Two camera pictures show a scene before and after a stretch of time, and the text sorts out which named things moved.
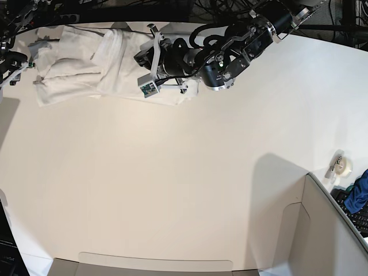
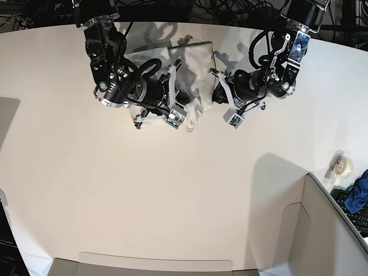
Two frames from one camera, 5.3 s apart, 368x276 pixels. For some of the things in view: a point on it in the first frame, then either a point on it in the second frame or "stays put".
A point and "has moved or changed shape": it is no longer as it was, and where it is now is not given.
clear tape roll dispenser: x=339 y=166 stays put
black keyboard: x=360 y=219 stays put
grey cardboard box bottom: x=100 y=264 stays put
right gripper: x=144 y=58 -> x=219 y=95
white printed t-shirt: x=72 y=61 has moved or changed shape
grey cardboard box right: x=317 y=239 stays put
